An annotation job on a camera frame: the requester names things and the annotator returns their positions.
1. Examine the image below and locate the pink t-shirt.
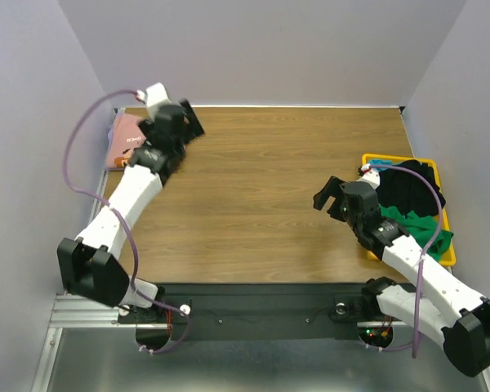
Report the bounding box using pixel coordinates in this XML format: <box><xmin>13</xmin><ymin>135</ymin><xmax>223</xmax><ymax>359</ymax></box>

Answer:
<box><xmin>105</xmin><ymin>111</ymin><xmax>145</xmax><ymax>170</ymax></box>

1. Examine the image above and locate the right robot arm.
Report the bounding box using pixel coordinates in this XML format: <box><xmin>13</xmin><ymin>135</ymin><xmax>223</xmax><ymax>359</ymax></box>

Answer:
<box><xmin>313</xmin><ymin>171</ymin><xmax>490</xmax><ymax>377</ymax></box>

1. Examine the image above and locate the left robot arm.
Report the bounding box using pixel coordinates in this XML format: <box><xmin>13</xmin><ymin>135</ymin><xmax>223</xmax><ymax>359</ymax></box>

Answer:
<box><xmin>57</xmin><ymin>100</ymin><xmax>204</xmax><ymax>322</ymax></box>

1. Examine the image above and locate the teal cloth in bin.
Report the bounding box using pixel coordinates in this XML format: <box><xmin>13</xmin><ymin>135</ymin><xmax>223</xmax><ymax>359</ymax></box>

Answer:
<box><xmin>367</xmin><ymin>159</ymin><xmax>394</xmax><ymax>172</ymax></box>

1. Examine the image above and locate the black t-shirt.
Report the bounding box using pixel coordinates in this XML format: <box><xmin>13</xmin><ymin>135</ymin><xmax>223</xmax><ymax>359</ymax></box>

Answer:
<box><xmin>376</xmin><ymin>160</ymin><xmax>446</xmax><ymax>217</ymax></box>

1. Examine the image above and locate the yellow plastic bin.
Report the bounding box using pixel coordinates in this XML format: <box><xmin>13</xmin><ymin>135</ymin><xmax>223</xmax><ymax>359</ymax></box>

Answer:
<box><xmin>362</xmin><ymin>153</ymin><xmax>456</xmax><ymax>266</ymax></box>

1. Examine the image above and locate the folded purple t-shirt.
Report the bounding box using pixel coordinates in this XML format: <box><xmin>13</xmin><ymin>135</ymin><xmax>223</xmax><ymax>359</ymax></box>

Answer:
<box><xmin>107</xmin><ymin>118</ymin><xmax>117</xmax><ymax>144</ymax></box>

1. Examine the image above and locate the green t-shirt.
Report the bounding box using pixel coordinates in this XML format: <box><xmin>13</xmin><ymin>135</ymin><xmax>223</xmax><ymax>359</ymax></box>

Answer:
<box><xmin>381</xmin><ymin>206</ymin><xmax>456</xmax><ymax>265</ymax></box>

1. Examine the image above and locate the right silver knob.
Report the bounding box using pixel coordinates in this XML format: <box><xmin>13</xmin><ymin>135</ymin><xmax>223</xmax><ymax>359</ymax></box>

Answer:
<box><xmin>335</xmin><ymin>302</ymin><xmax>349</xmax><ymax>316</ymax></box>

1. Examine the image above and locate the silver knob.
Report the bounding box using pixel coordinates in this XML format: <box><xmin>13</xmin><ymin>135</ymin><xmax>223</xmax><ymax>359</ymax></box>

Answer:
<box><xmin>335</xmin><ymin>302</ymin><xmax>349</xmax><ymax>316</ymax></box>
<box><xmin>180</xmin><ymin>304</ymin><xmax>191</xmax><ymax>315</ymax></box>

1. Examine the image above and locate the electronics board with leds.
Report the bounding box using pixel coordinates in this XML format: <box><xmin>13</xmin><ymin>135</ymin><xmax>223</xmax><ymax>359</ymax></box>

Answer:
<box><xmin>358</xmin><ymin>317</ymin><xmax>394</xmax><ymax>348</ymax></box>

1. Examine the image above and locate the left silver knob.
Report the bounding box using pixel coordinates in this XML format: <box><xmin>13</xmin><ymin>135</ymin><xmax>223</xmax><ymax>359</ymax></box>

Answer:
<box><xmin>180</xmin><ymin>304</ymin><xmax>191</xmax><ymax>315</ymax></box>

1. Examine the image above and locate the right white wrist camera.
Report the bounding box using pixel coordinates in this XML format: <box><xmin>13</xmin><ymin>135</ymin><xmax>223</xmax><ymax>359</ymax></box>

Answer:
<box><xmin>358</xmin><ymin>163</ymin><xmax>381</xmax><ymax>189</ymax></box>

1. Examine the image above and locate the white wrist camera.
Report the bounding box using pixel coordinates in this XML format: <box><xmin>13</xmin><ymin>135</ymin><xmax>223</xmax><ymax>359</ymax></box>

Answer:
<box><xmin>358</xmin><ymin>163</ymin><xmax>381</xmax><ymax>189</ymax></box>
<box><xmin>136</xmin><ymin>82</ymin><xmax>172</xmax><ymax>119</ymax></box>

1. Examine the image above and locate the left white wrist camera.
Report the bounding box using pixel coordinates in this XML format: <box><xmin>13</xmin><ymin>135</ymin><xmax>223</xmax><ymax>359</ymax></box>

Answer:
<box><xmin>136</xmin><ymin>82</ymin><xmax>172</xmax><ymax>119</ymax></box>

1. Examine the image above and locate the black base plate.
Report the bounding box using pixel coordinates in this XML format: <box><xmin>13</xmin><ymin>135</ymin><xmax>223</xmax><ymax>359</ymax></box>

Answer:
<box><xmin>118</xmin><ymin>281</ymin><xmax>425</xmax><ymax>342</ymax></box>

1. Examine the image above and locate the aluminium frame rail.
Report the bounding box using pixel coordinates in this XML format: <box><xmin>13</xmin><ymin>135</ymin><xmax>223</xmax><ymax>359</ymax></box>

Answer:
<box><xmin>30</xmin><ymin>108</ymin><xmax>126</xmax><ymax>392</ymax></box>

